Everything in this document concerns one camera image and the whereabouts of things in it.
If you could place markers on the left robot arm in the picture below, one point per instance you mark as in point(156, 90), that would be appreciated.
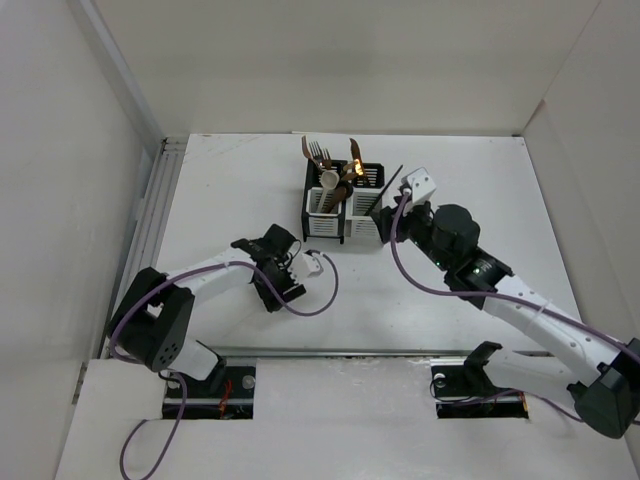
point(151, 323)

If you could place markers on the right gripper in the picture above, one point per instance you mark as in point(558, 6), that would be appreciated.
point(388, 219)

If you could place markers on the aluminium rail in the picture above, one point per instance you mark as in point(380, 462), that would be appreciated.
point(300, 353)

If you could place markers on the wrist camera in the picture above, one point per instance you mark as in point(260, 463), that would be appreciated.
point(304, 266)
point(421, 184)

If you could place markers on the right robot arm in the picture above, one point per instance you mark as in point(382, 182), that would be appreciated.
point(591, 372)

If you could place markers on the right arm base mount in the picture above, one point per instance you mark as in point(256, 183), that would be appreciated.
point(462, 390)

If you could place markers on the black round spoon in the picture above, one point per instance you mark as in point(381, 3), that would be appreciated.
point(342, 192)

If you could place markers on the silver fork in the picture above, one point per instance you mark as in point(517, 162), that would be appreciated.
point(316, 153)

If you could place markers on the copper knife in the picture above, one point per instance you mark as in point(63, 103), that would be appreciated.
point(355, 150)

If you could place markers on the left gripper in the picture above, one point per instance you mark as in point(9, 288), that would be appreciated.
point(289, 289)

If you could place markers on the black utensil rack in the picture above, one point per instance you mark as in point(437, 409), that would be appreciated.
point(315, 223)

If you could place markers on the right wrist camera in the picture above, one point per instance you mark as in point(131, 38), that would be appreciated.
point(421, 184)

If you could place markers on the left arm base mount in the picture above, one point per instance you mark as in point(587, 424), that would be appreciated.
point(229, 396)

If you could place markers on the white utensil rack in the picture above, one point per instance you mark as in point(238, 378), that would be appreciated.
point(363, 202)

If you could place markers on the black chopstick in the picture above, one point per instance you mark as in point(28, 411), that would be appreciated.
point(381, 194)

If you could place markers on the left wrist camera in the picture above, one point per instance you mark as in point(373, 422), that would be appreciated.
point(304, 266)

